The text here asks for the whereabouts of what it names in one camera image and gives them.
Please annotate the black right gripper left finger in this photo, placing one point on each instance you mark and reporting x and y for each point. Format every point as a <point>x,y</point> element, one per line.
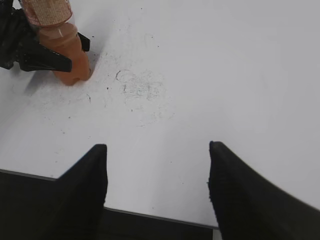
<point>69,207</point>

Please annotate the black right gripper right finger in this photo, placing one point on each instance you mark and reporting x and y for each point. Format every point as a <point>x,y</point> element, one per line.
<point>249,207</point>

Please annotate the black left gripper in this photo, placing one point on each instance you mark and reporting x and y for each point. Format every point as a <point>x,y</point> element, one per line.
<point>18,43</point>

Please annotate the orange soda plastic bottle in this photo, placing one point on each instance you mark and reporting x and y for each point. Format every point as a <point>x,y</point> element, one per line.
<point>53,21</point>

